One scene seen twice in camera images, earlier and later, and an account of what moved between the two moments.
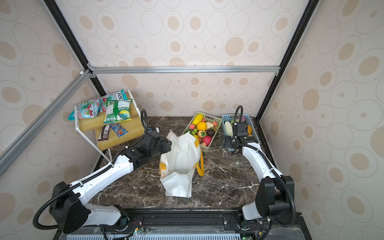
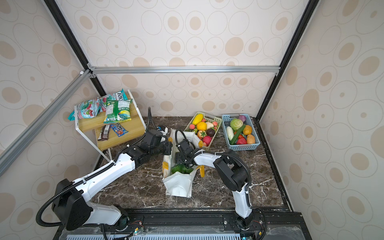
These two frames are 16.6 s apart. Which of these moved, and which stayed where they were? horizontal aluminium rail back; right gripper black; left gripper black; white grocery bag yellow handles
Moved: right gripper black
Stayed: left gripper black; white grocery bag yellow handles; horizontal aluminium rail back
